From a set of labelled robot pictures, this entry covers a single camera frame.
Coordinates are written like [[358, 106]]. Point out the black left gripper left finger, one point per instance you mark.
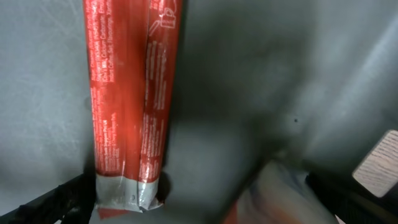
[[69, 203]]

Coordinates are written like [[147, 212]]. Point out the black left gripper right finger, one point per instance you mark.
[[352, 203]]

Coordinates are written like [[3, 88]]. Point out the red coffee stick sachet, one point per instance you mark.
[[132, 50]]

